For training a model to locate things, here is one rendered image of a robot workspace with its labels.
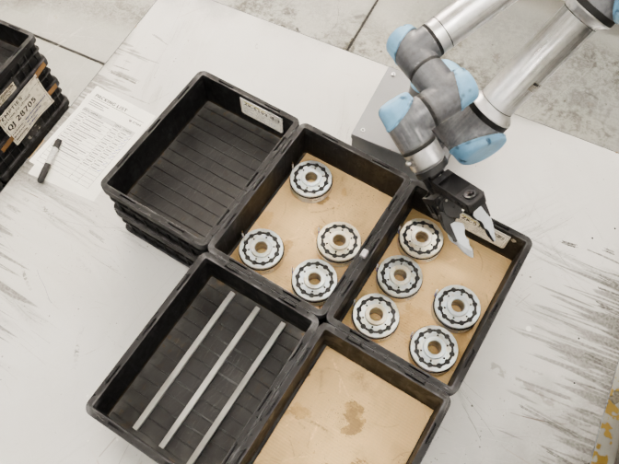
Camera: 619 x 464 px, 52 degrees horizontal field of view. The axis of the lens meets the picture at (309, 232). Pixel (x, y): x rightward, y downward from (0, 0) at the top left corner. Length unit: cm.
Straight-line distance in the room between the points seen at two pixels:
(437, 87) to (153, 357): 82
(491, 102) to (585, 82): 164
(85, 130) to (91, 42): 124
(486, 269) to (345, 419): 47
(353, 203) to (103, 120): 78
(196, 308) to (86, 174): 57
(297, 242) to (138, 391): 48
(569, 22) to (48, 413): 139
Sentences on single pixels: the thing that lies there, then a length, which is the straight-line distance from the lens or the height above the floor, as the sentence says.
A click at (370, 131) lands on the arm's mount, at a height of 81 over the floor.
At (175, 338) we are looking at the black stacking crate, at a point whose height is 83.
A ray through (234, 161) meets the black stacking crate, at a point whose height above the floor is 83.
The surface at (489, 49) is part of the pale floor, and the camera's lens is 305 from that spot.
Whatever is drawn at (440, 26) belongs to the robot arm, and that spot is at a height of 121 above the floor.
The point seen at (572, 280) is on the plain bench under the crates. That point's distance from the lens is 172.
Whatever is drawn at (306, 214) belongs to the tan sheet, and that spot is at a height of 83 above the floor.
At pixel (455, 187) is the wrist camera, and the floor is 110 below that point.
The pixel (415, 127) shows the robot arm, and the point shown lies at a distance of 127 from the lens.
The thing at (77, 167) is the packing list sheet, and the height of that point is 70.
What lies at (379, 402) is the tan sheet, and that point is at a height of 83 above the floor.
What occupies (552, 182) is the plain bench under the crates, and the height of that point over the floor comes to 70.
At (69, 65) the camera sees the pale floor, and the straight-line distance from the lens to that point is 305.
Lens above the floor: 217
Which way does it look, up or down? 64 degrees down
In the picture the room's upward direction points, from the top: 1 degrees clockwise
